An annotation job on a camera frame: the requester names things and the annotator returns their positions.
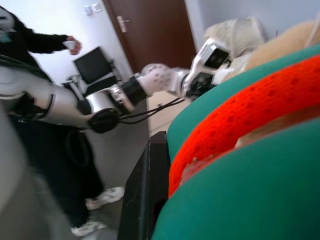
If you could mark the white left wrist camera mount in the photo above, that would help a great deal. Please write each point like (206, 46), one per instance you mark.
(203, 55)

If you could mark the person's bare hand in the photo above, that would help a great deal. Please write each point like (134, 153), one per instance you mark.
(75, 46)

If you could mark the small white handheld controller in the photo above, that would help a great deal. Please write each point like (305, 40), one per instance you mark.
(67, 44)

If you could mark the brown wooden door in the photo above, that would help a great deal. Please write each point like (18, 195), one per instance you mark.
(155, 35)

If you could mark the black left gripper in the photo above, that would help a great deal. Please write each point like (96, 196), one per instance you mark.
(197, 85)

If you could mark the person in black clothes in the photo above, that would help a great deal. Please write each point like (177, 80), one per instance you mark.
(62, 160)

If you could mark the white wall light switch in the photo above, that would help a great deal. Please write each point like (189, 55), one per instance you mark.
(93, 8)

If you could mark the white monitor cart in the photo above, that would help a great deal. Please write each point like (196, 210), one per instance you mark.
(75, 86)

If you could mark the white sneaker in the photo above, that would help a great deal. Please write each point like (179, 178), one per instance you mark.
(87, 227)
(106, 197)

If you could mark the black computer monitor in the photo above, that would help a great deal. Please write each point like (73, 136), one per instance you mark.
(92, 64)

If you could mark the silver robot body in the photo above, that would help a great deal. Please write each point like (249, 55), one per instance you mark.
(22, 180)

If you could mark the beige plush item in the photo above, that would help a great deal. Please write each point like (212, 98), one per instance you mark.
(237, 35)

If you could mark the black table frame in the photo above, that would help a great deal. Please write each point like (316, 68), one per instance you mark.
(143, 185)

